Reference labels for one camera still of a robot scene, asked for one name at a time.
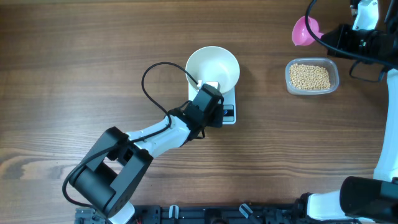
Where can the pink plastic measuring scoop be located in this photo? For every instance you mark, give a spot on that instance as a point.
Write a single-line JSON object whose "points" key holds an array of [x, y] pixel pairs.
{"points": [[300, 34]]}

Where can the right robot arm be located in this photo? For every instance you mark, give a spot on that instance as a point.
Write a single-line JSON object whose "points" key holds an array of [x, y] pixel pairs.
{"points": [[354, 155]]}

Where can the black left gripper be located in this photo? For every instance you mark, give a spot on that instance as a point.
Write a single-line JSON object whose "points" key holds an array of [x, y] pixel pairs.
{"points": [[216, 121]]}

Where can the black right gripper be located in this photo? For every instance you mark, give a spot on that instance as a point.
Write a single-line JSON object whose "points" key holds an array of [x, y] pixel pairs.
{"points": [[343, 33]]}

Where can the soybeans pile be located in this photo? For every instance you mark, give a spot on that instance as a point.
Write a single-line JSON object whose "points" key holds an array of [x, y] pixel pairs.
{"points": [[309, 77]]}

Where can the white digital kitchen scale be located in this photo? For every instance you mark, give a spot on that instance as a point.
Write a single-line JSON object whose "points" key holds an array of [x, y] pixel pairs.
{"points": [[229, 104]]}

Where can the clear plastic container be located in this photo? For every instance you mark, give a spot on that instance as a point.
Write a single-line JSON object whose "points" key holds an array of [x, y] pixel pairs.
{"points": [[321, 62]]}

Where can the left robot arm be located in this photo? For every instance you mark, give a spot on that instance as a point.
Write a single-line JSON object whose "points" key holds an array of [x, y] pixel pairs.
{"points": [[111, 171]]}

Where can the white bowl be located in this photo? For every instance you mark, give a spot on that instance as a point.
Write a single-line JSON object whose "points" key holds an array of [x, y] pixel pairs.
{"points": [[213, 64]]}

